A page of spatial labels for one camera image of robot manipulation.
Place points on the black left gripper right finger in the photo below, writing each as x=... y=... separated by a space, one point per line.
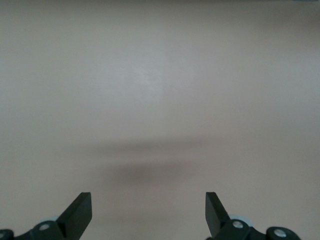
x=215 y=215

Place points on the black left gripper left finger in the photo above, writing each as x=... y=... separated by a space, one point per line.
x=75 y=215

